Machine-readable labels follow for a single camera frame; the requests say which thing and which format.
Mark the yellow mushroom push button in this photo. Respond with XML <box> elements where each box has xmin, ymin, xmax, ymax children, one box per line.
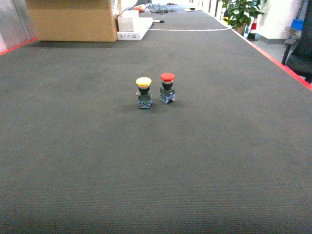
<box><xmin>136</xmin><ymin>77</ymin><xmax>152</xmax><ymax>108</ymax></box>

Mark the red mushroom push button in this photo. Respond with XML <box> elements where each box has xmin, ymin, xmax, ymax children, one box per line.
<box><xmin>160</xmin><ymin>73</ymin><xmax>176</xmax><ymax>104</ymax></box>

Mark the white flat box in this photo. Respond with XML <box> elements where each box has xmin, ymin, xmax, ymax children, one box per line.
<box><xmin>117</xmin><ymin>10</ymin><xmax>153</xmax><ymax>41</ymax></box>

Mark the large cardboard box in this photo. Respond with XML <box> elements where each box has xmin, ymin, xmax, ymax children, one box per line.
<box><xmin>25</xmin><ymin>0</ymin><xmax>122</xmax><ymax>42</ymax></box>

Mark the green potted plant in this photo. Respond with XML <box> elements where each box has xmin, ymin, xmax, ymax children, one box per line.
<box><xmin>222</xmin><ymin>0</ymin><xmax>264</xmax><ymax>36</ymax></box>

